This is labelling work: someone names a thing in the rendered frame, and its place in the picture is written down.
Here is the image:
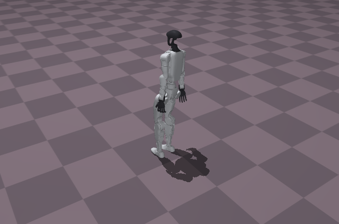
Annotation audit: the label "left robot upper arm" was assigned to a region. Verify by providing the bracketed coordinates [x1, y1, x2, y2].
[160, 53, 171, 80]

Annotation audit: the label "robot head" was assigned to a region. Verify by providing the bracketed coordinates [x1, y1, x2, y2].
[166, 30, 182, 52]

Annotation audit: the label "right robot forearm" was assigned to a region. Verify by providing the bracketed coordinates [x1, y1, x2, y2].
[179, 71, 185, 89]

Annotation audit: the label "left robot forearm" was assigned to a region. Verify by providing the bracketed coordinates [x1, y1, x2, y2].
[159, 75, 167, 101]

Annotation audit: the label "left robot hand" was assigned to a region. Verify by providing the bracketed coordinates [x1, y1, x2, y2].
[155, 96, 166, 113]

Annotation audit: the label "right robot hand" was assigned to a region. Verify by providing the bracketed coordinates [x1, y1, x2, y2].
[179, 85, 187, 103]

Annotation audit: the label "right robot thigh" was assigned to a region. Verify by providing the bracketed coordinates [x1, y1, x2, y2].
[164, 90, 181, 125]

